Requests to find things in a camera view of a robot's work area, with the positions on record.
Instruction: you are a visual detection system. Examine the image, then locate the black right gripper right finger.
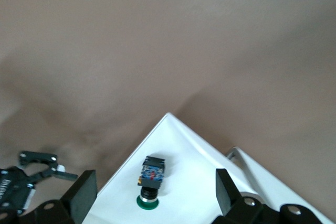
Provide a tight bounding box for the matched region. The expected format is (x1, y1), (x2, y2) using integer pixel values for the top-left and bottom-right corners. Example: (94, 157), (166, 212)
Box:
(212, 168), (281, 224)

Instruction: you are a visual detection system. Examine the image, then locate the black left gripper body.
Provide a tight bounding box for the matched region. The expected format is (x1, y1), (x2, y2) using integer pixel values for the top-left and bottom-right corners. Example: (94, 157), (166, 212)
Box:
(0, 166), (36, 214)

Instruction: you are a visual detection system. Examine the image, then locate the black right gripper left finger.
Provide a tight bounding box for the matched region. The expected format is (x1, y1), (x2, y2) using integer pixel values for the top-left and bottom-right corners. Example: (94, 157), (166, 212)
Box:
(19, 170), (98, 224)

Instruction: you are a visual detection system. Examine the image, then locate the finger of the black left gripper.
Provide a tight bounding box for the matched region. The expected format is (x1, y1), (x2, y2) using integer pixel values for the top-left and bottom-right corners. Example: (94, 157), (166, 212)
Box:
(19, 151), (58, 166)
(28, 165), (79, 183)

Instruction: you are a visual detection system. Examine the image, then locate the green push button switch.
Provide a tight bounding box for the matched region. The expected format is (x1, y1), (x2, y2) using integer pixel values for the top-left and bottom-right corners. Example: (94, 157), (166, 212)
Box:
(135, 155), (166, 211)

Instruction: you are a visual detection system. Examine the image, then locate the brown table cover sheet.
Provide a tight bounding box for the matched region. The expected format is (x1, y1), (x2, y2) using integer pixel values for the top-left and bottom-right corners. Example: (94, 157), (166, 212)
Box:
(0, 0), (336, 224)

